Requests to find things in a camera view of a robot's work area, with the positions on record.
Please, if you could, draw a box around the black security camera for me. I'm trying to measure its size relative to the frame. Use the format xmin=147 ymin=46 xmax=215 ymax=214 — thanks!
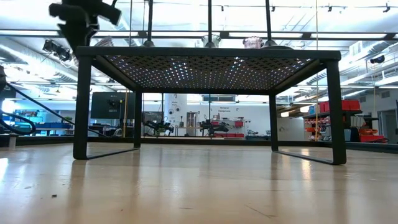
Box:
xmin=369 ymin=54 xmax=386 ymax=65

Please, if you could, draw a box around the dark shelf with red bins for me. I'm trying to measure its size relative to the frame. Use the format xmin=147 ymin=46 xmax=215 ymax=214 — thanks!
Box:
xmin=303 ymin=98 xmax=389 ymax=144

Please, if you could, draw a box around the tall black candlestick holder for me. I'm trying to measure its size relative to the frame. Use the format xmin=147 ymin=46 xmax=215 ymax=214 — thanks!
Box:
xmin=260 ymin=0 xmax=294 ymax=50
xmin=141 ymin=0 xmax=157 ymax=48
xmin=204 ymin=0 xmax=218 ymax=49

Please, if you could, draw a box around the pale green glass candle holder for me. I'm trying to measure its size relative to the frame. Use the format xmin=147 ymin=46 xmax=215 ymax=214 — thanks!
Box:
xmin=200 ymin=34 xmax=222 ymax=49

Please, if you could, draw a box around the black perforated metal riser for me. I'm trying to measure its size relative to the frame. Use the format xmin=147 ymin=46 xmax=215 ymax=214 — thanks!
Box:
xmin=72 ymin=45 xmax=348 ymax=166

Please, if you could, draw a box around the black ceiling spotlight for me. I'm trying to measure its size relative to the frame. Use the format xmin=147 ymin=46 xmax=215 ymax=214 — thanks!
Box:
xmin=42 ymin=39 xmax=73 ymax=62

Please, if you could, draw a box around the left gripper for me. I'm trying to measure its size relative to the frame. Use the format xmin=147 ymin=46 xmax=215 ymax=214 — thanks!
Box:
xmin=48 ymin=0 xmax=123 ymax=51

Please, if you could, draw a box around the white column cabinet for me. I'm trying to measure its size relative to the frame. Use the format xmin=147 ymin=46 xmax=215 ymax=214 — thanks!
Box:
xmin=164 ymin=93 xmax=188 ymax=137

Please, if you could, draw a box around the black monitor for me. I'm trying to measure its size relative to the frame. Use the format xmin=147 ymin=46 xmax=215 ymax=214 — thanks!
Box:
xmin=90 ymin=91 xmax=137 ymax=120

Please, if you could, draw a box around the black aluminium rig frame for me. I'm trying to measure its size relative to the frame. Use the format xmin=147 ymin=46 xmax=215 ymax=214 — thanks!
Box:
xmin=0 ymin=81 xmax=398 ymax=155

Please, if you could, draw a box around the pink glass candle holder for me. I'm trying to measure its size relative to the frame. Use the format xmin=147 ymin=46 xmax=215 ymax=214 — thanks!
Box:
xmin=242 ymin=36 xmax=265 ymax=50
xmin=94 ymin=35 xmax=115 ymax=48

